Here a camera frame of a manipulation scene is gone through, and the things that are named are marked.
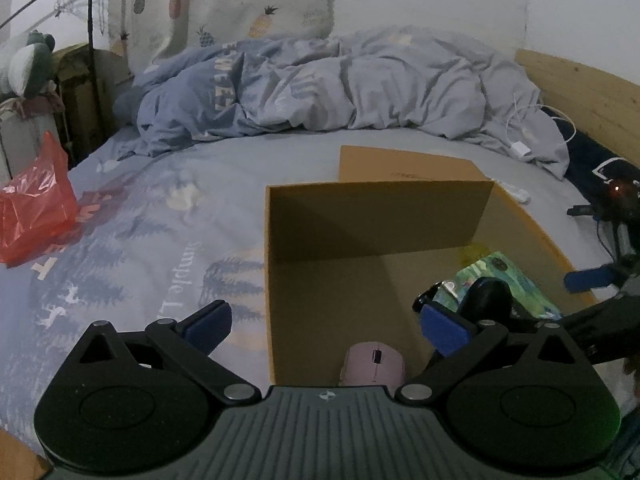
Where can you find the black metal clothes rack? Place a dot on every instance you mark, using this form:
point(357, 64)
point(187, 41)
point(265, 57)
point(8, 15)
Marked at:
point(91, 25)

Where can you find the blue grey duvet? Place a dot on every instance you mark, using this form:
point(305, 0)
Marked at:
point(350, 85)

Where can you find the black rounded object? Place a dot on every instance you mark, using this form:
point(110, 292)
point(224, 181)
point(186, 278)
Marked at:
point(487, 297)

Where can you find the dark navy pillow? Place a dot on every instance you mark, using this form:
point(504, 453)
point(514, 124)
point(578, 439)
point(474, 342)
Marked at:
point(595, 157)

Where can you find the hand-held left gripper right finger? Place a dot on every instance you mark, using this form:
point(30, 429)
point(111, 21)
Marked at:
point(444, 334)

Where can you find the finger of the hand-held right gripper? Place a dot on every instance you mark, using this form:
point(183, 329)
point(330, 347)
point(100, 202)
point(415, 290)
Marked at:
point(582, 210)
point(590, 278)

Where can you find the pink computer mouse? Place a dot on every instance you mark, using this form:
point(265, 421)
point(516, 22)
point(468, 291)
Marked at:
point(372, 367)

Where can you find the grey green plush toy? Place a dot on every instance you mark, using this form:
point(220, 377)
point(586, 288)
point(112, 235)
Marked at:
point(27, 60)

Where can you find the wooden headboard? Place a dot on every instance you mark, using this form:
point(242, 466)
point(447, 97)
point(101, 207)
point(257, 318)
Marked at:
point(575, 85)

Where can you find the green colourful packet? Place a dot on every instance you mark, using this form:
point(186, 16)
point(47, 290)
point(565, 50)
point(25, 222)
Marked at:
point(515, 276)

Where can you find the red plastic bag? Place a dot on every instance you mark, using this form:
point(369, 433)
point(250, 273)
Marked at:
point(35, 200)

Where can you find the white storage box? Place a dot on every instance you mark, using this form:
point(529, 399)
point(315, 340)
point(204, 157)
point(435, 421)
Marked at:
point(20, 135)

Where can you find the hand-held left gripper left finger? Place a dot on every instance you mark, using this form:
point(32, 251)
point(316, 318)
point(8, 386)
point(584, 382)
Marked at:
point(209, 327)

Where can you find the small white object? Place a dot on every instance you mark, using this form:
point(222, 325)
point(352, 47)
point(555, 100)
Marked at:
point(517, 193)

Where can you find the white charger adapter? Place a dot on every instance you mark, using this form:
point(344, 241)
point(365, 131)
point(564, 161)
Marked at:
point(521, 150)

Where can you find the brown cardboard box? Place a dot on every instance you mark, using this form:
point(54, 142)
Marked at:
point(320, 285)

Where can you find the pineapple print curtain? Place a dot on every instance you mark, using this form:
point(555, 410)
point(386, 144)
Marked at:
point(240, 0)

